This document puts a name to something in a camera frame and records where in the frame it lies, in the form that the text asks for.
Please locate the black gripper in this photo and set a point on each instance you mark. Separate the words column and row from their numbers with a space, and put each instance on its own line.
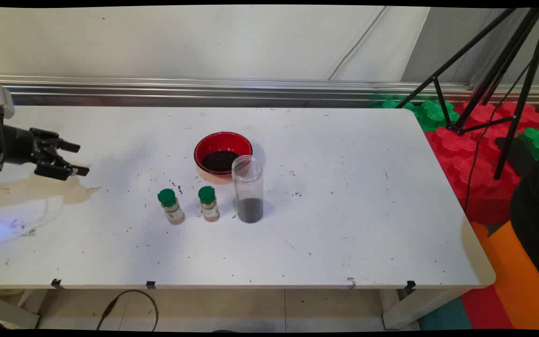
column 10, row 142

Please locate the clear plastic jar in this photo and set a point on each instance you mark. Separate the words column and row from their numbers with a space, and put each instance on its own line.
column 248, row 187

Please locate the green-capped spice bottle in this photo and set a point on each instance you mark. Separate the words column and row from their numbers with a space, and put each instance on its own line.
column 209, row 208
column 172, row 210

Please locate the white table leg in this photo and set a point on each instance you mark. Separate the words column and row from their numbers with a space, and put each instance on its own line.
column 31, row 299
column 405, row 311

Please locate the red and black bowl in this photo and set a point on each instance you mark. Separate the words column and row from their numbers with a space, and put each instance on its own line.
column 213, row 140

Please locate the large green foam block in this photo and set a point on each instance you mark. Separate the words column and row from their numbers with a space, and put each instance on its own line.
column 433, row 114

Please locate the red foam blocks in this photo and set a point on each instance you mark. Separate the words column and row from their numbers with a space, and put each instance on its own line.
column 470, row 168

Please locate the teal foam mat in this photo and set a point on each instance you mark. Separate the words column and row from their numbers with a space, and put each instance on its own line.
column 445, row 316

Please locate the red foam mat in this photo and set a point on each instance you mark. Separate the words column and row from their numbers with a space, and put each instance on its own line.
column 484, row 309

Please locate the black tripod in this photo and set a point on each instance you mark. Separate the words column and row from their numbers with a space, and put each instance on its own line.
column 527, row 84

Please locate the orange foam mat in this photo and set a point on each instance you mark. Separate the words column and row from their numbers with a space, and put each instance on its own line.
column 517, row 281

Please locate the small green foam block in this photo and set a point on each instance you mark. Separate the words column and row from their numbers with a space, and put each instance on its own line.
column 536, row 140

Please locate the large black object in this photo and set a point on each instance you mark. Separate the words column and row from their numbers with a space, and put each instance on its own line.
column 536, row 210

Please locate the aluminium rail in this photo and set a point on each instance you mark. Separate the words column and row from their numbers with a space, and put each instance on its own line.
column 321, row 89

